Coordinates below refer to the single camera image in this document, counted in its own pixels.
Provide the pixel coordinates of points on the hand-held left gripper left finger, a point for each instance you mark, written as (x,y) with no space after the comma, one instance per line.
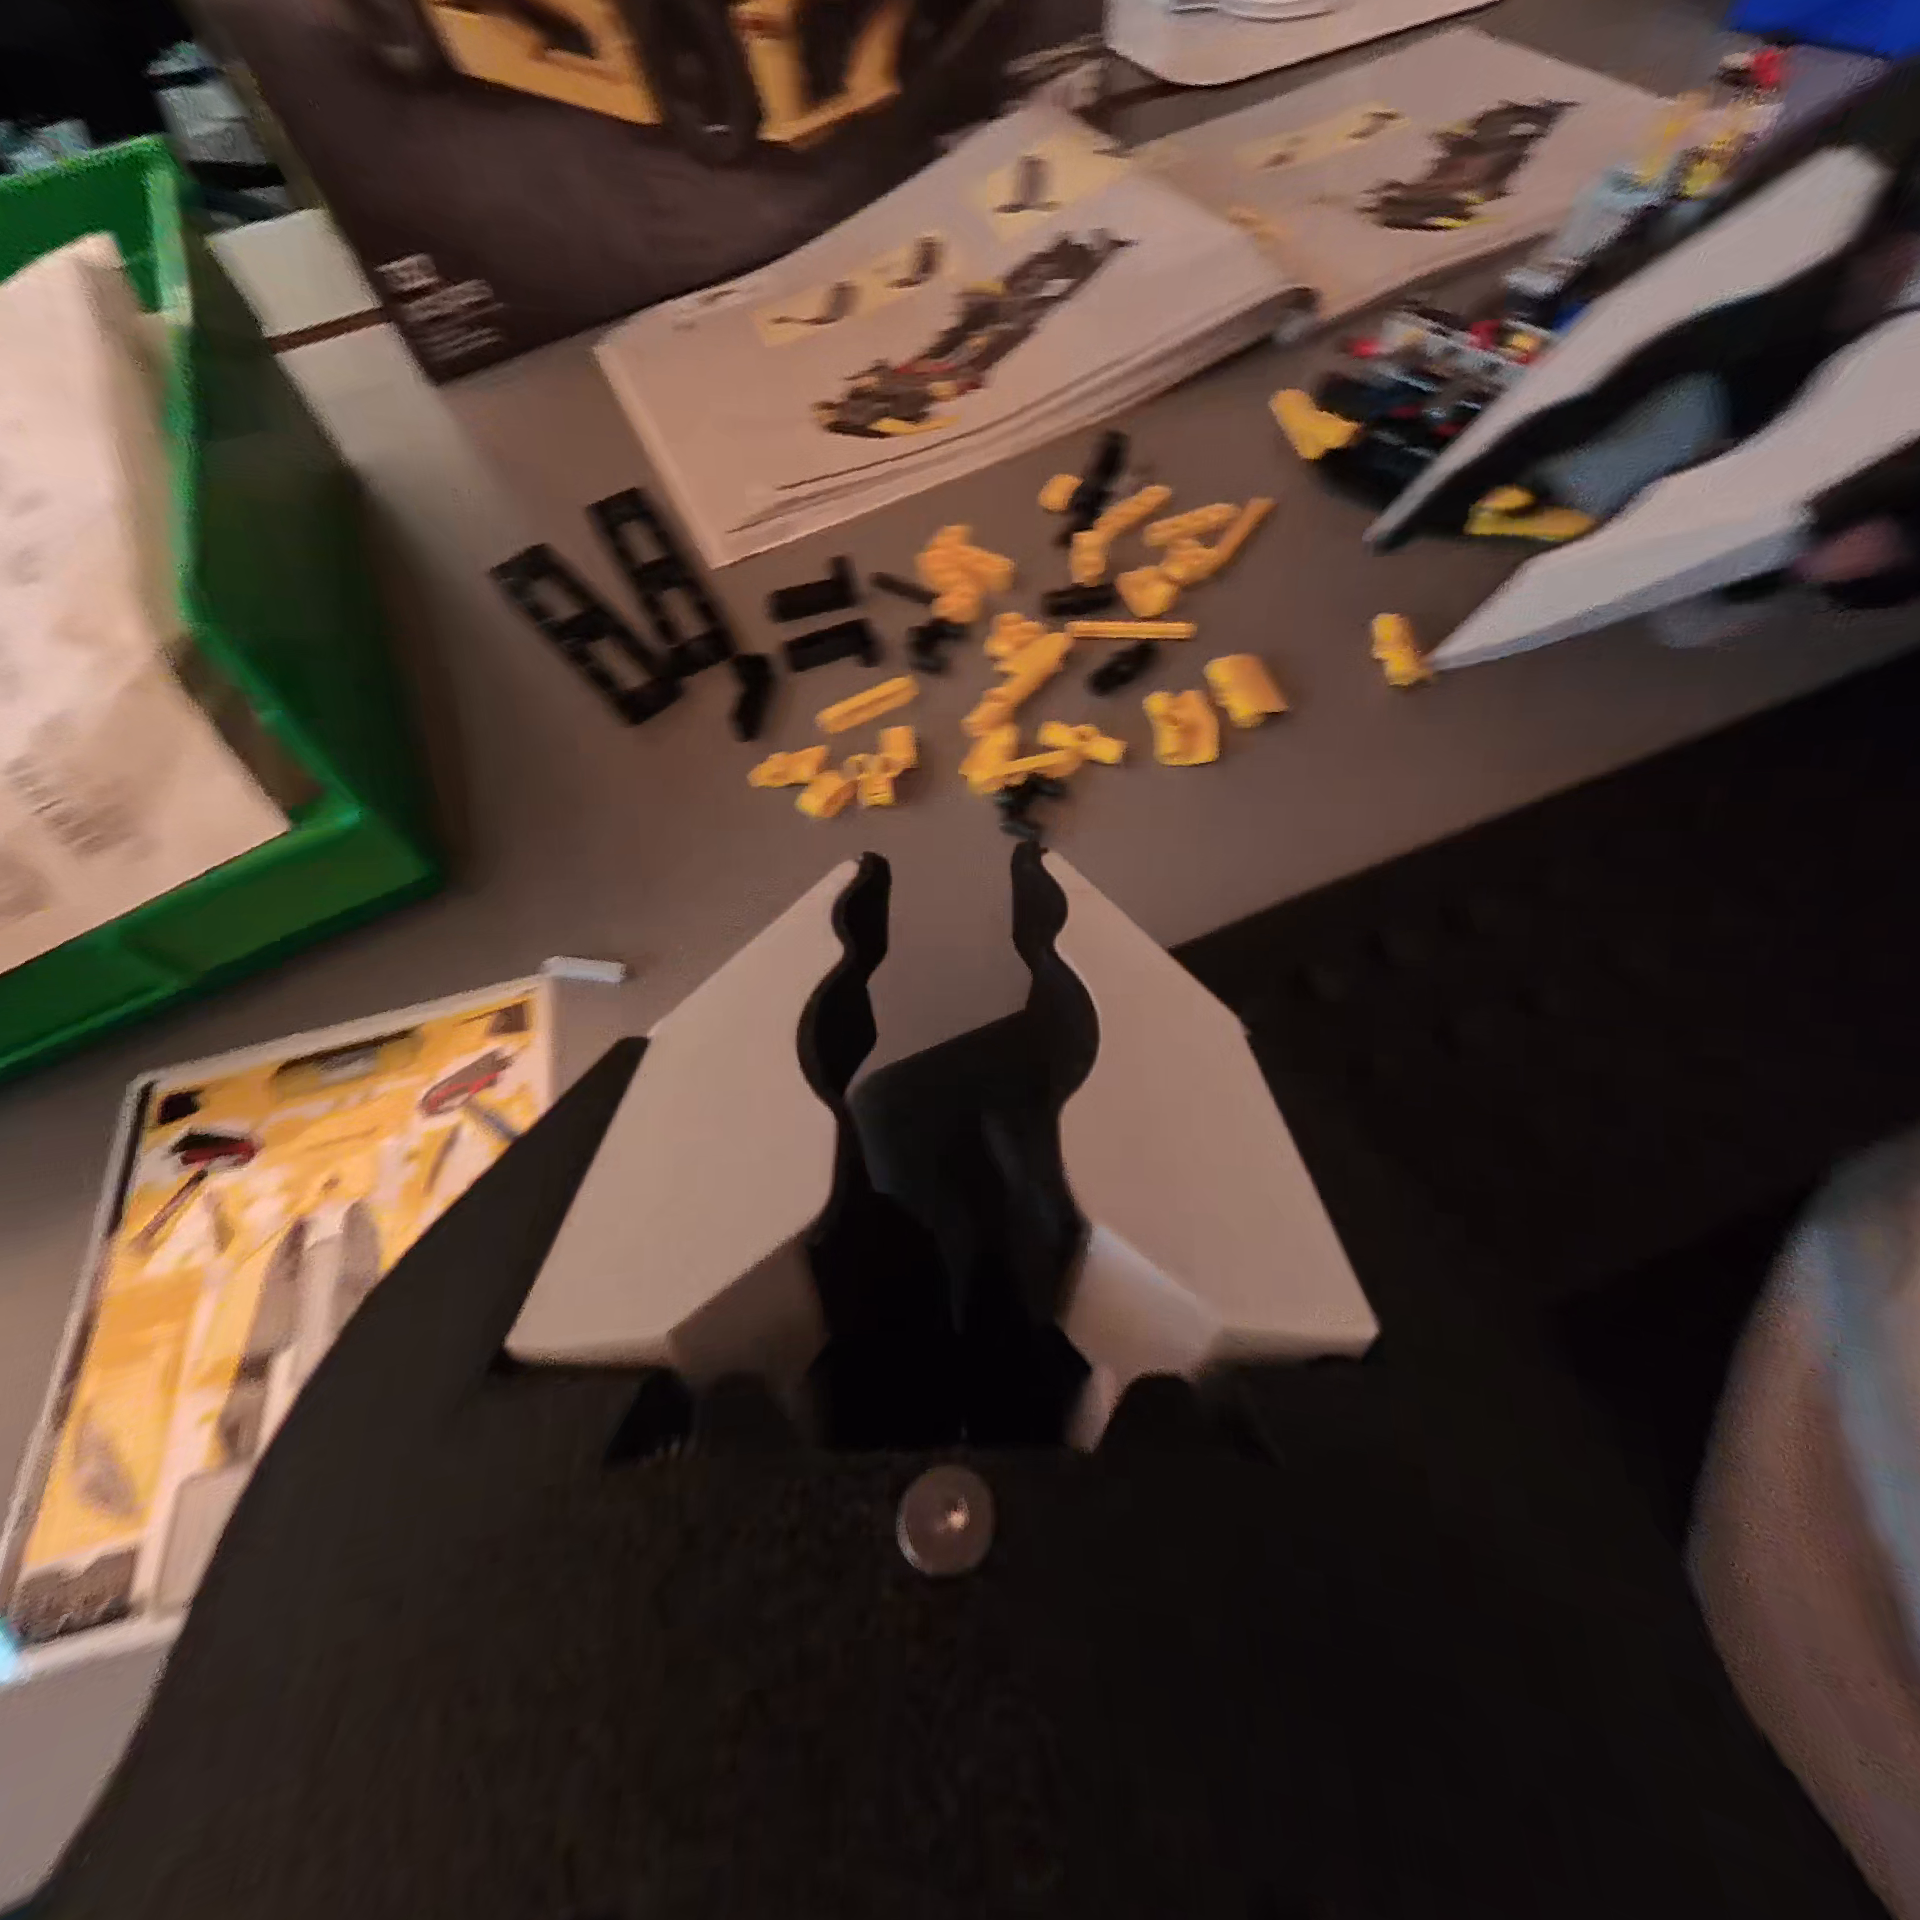
(674,1200)

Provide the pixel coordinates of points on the lego instruction booklet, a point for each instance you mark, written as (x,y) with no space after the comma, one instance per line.
(974,299)

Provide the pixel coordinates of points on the small white lego piece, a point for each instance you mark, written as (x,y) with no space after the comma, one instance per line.
(585,969)

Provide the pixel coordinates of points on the pile of yellow black lego pieces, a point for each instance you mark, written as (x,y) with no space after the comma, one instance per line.
(1049,644)

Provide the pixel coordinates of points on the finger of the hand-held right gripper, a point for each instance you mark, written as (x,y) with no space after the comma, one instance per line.
(1680,299)
(1650,540)

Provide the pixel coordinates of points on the green plastic bin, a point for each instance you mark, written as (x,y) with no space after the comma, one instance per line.
(283,628)

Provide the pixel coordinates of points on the yellow car lego box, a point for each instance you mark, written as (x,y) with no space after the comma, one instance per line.
(600,194)

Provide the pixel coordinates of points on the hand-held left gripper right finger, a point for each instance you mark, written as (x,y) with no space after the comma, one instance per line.
(1215,1200)

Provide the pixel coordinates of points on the wooden document stand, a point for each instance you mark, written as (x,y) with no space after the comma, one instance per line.
(1289,36)

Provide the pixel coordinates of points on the long black lego beam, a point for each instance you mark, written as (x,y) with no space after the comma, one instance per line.
(570,628)
(660,579)

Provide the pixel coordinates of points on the yellow black lego subassembly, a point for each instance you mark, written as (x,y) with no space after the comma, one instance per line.
(1522,515)
(1314,423)

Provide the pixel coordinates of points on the printed card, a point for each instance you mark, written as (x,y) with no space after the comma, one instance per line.
(283,1276)

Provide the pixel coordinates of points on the lego car chassis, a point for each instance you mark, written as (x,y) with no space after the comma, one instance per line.
(1440,375)

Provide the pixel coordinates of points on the flat white paper bag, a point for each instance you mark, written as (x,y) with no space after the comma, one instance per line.
(76,599)

